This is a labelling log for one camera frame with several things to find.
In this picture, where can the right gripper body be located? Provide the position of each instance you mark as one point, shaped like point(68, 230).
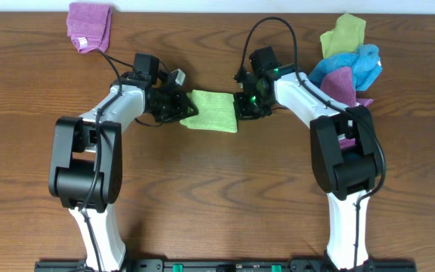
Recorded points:
point(245, 100)

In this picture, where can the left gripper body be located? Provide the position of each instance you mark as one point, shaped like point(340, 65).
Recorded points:
point(180, 104)

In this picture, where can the green microfiber cloth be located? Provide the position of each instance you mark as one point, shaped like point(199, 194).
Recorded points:
point(216, 112)

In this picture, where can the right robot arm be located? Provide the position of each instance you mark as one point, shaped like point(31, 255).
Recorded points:
point(347, 160)

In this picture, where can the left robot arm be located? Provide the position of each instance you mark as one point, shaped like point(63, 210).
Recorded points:
point(86, 158)

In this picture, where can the purple cloth in pile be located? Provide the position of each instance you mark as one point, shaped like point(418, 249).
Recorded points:
point(339, 86)

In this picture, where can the folded purple cloth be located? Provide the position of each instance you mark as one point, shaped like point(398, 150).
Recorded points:
point(88, 26)

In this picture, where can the green cloth in pile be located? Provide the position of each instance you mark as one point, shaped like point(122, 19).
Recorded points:
point(347, 36)

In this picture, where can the blue cloth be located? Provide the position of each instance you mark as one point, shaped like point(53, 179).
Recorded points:
point(365, 64)

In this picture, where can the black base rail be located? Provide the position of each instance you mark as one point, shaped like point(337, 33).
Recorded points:
point(295, 265)

